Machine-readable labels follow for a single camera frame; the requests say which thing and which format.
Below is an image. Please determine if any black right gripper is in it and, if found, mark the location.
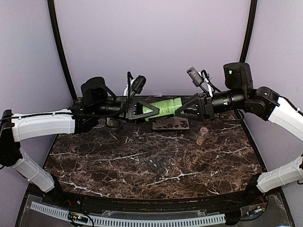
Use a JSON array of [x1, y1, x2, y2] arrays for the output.
[[176, 87, 247, 122]]

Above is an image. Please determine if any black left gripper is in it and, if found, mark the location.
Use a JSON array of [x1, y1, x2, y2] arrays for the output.
[[92, 95, 160, 123]]

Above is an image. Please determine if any green labelled supplement bottle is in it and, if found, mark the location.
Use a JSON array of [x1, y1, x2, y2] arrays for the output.
[[145, 97, 182, 122]]

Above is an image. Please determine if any clear pill bottle green label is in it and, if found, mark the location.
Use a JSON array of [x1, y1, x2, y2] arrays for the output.
[[196, 127, 209, 145]]

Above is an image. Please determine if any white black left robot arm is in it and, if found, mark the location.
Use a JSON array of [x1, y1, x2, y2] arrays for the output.
[[0, 73, 160, 206]]

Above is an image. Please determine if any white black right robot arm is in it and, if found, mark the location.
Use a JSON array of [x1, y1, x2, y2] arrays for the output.
[[175, 62, 303, 205]]

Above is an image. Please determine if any white floral ceramic mug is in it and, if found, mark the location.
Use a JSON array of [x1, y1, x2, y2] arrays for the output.
[[105, 118, 122, 131]]

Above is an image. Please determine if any square floral ceramic plate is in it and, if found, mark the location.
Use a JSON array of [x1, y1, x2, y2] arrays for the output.
[[152, 116, 190, 131]]

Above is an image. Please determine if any white slotted cable duct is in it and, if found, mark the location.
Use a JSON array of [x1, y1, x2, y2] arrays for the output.
[[30, 202, 226, 227]]

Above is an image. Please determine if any black right frame post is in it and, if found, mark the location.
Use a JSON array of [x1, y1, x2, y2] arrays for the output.
[[239, 0, 258, 63]]

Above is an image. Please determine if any black frame post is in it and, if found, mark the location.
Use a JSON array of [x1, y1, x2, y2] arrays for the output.
[[47, 0, 77, 101], [239, 0, 258, 63]]

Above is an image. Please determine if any black left frame post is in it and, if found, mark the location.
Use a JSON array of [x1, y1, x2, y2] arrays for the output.
[[47, 0, 77, 101]]

